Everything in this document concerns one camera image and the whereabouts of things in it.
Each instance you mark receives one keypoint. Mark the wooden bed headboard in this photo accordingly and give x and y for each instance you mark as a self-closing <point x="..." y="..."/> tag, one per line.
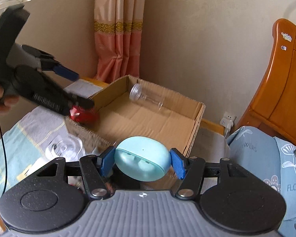
<point x="273" y="107"/>

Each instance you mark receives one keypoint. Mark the open cardboard box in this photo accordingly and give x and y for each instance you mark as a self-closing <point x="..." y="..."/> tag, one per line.
<point x="175" y="125"/>

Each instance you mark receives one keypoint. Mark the white wall power plug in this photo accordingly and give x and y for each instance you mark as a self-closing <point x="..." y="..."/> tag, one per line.
<point x="227" y="122"/>

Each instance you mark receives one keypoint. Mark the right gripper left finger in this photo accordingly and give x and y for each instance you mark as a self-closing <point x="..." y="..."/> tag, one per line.
<point x="94" y="169"/>

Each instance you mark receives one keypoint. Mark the mint green earbud case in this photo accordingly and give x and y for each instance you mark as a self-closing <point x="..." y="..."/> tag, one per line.
<point x="142" y="158"/>

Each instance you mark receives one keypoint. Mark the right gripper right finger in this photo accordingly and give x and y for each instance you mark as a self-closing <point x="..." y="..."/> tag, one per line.
<point x="189" y="171"/>

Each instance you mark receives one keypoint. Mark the person left hand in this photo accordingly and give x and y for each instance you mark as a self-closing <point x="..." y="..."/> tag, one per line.
<point x="8" y="102"/>

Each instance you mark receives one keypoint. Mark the clear plastic bottle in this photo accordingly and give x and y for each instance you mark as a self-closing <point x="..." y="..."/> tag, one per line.
<point x="138" y="93"/>

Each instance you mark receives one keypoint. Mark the blue floral bedsheet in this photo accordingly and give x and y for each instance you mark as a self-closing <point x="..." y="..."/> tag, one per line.
<point x="257" y="152"/>

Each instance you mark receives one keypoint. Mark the pink patterned curtain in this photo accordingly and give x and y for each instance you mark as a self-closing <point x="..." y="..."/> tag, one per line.
<point x="118" y="29"/>

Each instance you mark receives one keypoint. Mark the clear plastic spool dish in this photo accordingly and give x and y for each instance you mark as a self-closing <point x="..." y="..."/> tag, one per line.
<point x="69" y="147"/>

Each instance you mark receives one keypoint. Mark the blue floral pillow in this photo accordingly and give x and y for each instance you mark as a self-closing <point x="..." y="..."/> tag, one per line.
<point x="288" y="176"/>

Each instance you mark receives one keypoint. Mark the red green toy block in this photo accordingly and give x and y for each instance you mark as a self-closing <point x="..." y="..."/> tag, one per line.
<point x="83" y="116"/>

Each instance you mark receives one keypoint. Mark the checked grey blue tablecloth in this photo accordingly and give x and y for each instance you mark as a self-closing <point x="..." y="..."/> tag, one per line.
<point x="28" y="139"/>

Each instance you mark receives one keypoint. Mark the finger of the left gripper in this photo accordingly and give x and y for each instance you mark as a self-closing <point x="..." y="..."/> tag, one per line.
<point x="81" y="102"/>
<point x="50" y="64"/>

